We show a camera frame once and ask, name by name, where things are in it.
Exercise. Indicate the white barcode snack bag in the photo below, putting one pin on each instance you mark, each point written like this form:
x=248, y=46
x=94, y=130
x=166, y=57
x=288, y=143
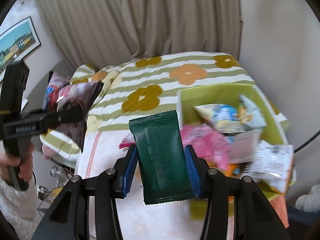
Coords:
x=272, y=165

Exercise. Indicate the green striped floral duvet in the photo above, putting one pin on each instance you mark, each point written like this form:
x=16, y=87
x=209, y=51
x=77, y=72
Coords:
x=148, y=86

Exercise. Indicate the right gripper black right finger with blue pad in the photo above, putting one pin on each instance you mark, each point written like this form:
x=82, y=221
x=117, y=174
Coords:
x=254, y=216

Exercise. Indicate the light blue snack bag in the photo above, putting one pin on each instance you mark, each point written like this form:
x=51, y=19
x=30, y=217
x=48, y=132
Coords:
x=223, y=118

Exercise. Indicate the orange cream snack bag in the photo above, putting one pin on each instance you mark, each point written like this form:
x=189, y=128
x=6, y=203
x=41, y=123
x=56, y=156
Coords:
x=232, y=170

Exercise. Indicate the framed landscape picture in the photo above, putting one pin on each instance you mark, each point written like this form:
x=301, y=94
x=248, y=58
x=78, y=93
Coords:
x=17, y=42

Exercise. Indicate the pink snack bag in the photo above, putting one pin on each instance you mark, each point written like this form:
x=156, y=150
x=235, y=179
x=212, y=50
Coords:
x=208, y=144

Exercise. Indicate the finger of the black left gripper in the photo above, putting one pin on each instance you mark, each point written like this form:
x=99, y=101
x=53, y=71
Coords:
x=68, y=114

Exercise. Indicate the beige curtain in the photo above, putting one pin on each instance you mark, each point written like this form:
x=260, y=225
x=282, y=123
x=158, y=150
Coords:
x=111, y=32

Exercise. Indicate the white blue snack bag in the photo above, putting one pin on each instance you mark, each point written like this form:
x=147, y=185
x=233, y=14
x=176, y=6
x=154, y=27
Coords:
x=250, y=114

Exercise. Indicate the white paper packet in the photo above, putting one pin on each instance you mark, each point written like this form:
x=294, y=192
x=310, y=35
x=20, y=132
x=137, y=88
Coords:
x=243, y=146

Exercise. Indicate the green cardboard storage box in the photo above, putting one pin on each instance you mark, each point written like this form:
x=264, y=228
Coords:
x=227, y=93

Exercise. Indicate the dark purple chocolate snack bag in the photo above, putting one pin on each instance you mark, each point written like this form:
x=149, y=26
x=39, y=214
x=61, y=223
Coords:
x=61, y=95

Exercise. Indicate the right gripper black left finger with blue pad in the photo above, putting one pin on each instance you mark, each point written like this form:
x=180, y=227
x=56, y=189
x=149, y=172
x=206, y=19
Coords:
x=68, y=216

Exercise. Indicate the person's white fuzzy sleeve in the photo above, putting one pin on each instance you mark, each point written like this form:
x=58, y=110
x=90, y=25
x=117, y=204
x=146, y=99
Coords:
x=19, y=209

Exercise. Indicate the person's left hand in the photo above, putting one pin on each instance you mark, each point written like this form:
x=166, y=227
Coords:
x=26, y=168

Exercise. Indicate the dark green foil packet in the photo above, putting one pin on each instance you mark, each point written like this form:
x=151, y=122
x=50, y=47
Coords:
x=161, y=158

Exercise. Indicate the pink white candy bag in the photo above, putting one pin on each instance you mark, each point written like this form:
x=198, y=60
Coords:
x=127, y=141

